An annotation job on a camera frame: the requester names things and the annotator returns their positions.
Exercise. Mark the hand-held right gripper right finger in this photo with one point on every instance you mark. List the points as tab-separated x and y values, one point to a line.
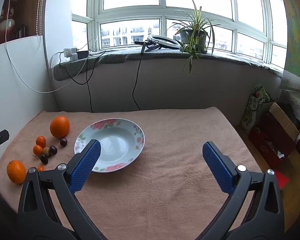
217	167

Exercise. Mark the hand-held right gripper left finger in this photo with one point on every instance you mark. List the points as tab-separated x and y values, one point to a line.
86	166

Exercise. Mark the dark chestnut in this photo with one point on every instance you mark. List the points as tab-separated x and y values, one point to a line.
53	150
63	142
44	159

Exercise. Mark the floral ceramic plate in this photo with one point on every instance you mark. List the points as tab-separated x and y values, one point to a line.
115	142

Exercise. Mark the small orange kumquat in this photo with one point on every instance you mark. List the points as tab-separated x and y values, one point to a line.
41	169
40	141
37	150

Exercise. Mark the orange with stem end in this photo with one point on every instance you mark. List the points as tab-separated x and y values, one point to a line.
16	172

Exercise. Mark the brown longan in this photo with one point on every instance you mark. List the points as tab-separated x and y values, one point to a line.
46	152

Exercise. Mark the large smooth orange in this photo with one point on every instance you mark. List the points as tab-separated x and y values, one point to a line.
60	127

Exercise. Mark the red cardboard box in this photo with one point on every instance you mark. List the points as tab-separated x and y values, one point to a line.
265	142

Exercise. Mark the peach towel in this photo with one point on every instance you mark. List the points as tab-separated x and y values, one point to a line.
165	142

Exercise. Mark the red paper sheet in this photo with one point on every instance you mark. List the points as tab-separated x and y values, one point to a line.
282	180

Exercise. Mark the green plastic bag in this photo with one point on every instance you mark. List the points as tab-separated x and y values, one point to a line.
252	110

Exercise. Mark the dark wooden shelf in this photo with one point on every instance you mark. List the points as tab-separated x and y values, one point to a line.
22	31

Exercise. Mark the white power adapters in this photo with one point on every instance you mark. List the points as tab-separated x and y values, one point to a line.
70	53

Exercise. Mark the black power adapter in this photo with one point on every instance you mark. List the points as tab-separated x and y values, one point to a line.
83	54

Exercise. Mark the grey windowsill cloth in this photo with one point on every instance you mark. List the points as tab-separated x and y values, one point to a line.
120	55

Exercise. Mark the potted spider plant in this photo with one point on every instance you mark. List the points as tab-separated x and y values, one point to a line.
193	36

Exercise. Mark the black clip device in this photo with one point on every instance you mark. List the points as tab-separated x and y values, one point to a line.
140	43

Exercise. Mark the white round device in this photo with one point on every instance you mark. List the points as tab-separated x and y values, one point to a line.
165	40

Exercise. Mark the white framed window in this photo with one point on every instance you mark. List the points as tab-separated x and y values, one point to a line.
162	7

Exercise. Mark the yellow green wall poster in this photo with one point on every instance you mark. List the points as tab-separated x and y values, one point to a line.
296	42

